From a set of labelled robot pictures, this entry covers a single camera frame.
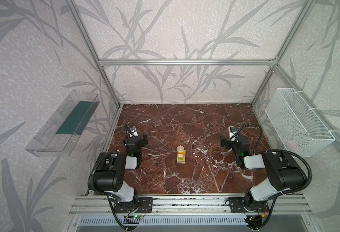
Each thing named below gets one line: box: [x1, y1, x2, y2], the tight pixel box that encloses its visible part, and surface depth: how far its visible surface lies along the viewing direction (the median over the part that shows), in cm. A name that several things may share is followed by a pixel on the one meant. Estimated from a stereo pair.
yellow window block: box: [177, 150, 186, 157], surface depth 86 cm
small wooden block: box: [176, 145, 185, 152], surface depth 84 cm
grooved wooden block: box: [176, 155, 186, 160], surface depth 86 cm
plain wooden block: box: [176, 159, 186, 164], surface depth 88 cm
